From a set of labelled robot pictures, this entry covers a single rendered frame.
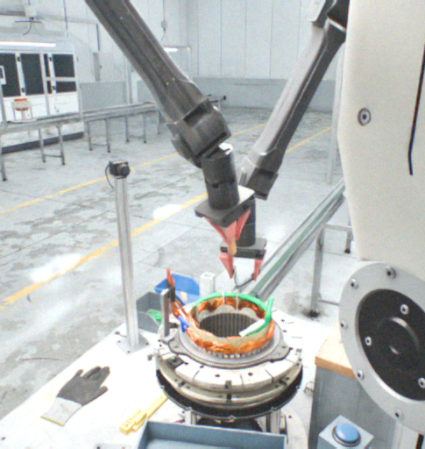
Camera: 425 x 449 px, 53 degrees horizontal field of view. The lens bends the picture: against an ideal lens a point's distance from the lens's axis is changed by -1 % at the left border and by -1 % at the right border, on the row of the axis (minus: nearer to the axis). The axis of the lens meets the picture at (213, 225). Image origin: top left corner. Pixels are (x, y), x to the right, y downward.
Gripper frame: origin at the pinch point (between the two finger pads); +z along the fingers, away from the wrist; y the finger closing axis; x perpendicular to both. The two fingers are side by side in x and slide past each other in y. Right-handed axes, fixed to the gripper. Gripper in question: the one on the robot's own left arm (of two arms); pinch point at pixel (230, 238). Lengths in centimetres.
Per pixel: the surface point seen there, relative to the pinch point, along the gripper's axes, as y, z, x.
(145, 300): -6, 61, -59
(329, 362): -3.5, 28.5, 19.6
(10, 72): -276, 149, -823
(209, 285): 0.3, 18.5, -9.7
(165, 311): 14.3, 13.4, -8.4
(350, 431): 8.7, 25.0, 31.0
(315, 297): -128, 174, -64
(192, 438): 28.0, 21.0, 11.1
